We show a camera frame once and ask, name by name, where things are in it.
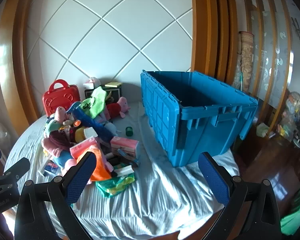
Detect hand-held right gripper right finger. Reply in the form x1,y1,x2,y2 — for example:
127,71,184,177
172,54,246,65
198,152,283,240

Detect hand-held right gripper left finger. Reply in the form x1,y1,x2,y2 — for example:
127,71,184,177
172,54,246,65
14,151,98,240

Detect pig plush orange dress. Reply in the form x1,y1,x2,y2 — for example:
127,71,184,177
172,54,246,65
61,146,113,182

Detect pig plush blue body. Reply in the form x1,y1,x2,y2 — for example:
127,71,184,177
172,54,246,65
42,138,74,167

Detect green snack bag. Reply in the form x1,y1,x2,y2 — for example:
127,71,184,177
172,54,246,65
95,174,135,198

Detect grey handled scissors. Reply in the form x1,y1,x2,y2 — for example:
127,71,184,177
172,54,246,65
117,148,141,167

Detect blue plastic storage container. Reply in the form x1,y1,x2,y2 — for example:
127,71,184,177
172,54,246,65
140,70,258,167

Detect toothpaste box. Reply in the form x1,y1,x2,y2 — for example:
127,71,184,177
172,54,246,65
39,160,61,177

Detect pink white tissue box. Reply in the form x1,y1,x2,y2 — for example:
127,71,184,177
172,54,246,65
70,137,101,160

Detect maroon knitted cloth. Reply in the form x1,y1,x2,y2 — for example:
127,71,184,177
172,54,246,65
49,129,74,148

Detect yellow plush toy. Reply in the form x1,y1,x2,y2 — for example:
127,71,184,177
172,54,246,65
74,127,87,140

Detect pink tissue pack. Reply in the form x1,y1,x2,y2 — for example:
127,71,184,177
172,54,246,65
110,137,140,158

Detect long blue fuzzy brush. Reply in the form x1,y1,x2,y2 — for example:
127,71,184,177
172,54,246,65
66,102,115,143

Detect striped bed sheet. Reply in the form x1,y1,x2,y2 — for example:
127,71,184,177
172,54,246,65
4,100,240,233

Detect pig plush teal body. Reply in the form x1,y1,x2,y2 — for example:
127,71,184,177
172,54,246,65
45,106,71,137

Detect light green bag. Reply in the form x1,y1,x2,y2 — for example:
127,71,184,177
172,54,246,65
256,123,269,137

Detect green plush toy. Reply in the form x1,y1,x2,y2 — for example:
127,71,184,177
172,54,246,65
80,86,108,118

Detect pig plush red dress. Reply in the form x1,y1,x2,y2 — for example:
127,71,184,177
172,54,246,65
106,97,131,118

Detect red toy suitcase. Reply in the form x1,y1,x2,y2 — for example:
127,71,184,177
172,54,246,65
42,79,80,117

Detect black box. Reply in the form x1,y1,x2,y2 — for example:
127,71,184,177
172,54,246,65
84,84,123,103

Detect pile of bags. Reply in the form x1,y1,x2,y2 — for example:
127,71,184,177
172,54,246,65
277,85,300,153

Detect rolled patterned carpet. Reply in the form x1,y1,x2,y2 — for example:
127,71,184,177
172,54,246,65
236,31,254,93

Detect wooden glass screen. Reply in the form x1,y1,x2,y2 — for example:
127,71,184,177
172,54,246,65
241,0,294,105

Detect white padded headboard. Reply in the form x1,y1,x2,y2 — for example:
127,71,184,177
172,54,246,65
25,0,193,105

